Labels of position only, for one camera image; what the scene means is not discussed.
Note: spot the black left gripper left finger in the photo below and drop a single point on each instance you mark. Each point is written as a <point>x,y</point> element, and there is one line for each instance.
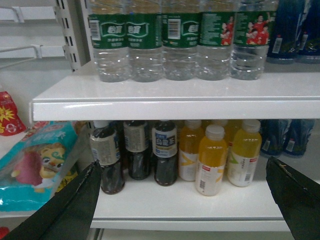
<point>67,215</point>

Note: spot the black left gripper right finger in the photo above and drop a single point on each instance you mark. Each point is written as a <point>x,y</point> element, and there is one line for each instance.
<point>297,197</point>

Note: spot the clear water bottle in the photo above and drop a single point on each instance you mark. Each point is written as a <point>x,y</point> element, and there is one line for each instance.
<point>254,23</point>

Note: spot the white tea shelf board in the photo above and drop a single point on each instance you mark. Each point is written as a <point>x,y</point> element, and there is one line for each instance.
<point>145,205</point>

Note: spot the white water shelf board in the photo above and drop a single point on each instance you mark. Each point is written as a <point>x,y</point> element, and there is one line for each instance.
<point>282,92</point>

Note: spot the water bottle shelf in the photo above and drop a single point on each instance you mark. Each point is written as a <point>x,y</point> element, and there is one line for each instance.
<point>144,32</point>
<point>107,22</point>
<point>180,34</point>
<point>215,39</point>

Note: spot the white slotted shelf upright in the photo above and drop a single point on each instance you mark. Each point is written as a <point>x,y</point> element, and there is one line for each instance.
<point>69,14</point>

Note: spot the teal sweet potato noodle bag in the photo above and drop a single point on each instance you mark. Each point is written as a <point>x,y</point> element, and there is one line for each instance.
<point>32,170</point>

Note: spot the blue drink bottle lower right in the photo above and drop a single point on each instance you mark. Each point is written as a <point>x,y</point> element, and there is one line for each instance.
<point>297,137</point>

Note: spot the blue drink bottle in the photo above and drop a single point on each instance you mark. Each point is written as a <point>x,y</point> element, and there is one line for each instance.
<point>309,48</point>
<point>297,137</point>
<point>273,133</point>
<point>284,43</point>

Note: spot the yellow vitamin drink right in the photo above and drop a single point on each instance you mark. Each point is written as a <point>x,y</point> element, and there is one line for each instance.
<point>245,153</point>

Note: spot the oolong tea bottle front left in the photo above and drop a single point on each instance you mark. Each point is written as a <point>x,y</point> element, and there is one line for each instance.
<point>104,144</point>

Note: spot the orange vitamin drink front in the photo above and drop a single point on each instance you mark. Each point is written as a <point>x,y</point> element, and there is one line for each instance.
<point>213,151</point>

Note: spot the orange vitamin drink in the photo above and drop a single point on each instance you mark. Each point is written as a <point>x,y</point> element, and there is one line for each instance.
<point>213,151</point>
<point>190,137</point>

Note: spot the oolong tea bottle middle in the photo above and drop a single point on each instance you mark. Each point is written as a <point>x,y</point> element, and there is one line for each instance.
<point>138,149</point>

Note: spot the red sauce pouch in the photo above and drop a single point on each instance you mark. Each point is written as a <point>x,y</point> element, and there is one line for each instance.
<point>10,123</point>

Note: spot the orange vitamin drink rear left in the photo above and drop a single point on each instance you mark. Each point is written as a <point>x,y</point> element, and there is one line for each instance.
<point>190,137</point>

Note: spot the oolong tea bottle blue label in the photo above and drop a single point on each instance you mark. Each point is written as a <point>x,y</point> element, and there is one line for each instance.
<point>165,151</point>

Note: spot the blue drink bottle upper right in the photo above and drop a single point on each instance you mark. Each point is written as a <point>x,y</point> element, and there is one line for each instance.
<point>309,48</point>

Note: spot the white wire display hook lower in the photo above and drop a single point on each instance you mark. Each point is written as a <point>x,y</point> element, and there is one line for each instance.
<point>29,53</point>

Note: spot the white wire display hook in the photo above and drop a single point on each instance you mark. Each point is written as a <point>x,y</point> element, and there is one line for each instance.
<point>29,53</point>
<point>18,14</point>

